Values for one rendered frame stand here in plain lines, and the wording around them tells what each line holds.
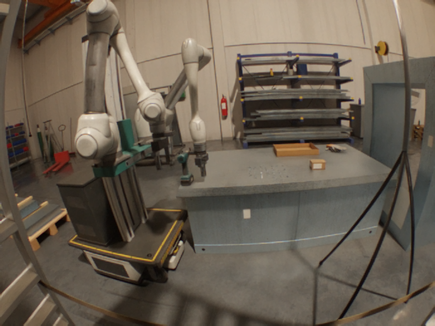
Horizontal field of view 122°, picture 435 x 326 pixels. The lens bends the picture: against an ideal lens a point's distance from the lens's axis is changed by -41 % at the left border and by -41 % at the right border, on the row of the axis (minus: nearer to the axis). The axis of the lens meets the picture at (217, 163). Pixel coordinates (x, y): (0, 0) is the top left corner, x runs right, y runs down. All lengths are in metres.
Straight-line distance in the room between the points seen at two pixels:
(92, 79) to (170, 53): 5.70
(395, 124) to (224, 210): 2.17
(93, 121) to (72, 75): 8.31
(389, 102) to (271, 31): 4.52
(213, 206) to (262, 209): 0.36
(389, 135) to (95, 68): 2.74
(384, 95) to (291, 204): 1.68
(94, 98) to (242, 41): 5.59
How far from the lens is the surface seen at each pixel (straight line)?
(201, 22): 6.62
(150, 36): 7.10
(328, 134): 5.40
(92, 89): 0.96
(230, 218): 1.56
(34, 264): 0.72
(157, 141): 1.06
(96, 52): 0.99
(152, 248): 1.47
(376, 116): 2.52
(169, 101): 1.61
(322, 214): 1.69
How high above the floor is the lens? 1.23
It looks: 18 degrees down
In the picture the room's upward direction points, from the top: 6 degrees counter-clockwise
